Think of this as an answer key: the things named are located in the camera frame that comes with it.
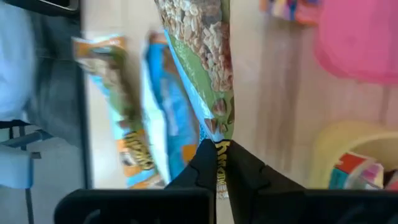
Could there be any light blue granola bar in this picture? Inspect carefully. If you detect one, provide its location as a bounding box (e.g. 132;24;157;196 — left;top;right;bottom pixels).
141;30;201;184

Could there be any orange blue granola bar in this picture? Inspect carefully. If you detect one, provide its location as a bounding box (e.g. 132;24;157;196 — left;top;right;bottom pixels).
72;34;165;190

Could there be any green red granola bar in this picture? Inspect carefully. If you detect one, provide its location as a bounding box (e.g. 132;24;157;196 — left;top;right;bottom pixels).
328;151;386;190

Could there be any green gold granola bar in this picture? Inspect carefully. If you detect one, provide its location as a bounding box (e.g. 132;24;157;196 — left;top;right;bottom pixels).
154;0;236;200

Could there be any person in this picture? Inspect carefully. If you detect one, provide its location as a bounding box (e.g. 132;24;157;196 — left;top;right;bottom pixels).
0;6;82;147

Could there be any silver multicolour granola bar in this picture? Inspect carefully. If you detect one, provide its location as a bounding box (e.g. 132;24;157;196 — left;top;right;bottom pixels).
259;0;323;26

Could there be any blue chair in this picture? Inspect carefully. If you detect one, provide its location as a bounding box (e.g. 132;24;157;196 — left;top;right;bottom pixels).
0;119;52;224

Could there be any pink red plastic bin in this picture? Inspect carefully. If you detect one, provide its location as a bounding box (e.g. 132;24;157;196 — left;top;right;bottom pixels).
313;0;398;86

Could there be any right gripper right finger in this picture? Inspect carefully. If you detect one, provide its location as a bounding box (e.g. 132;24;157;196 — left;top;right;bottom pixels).
224;139;305;224

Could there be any yellow plastic bin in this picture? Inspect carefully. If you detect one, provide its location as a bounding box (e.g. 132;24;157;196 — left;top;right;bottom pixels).
309;120;398;190

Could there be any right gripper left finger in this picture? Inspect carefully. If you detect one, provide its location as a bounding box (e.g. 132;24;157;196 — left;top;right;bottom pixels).
164;139;218;190

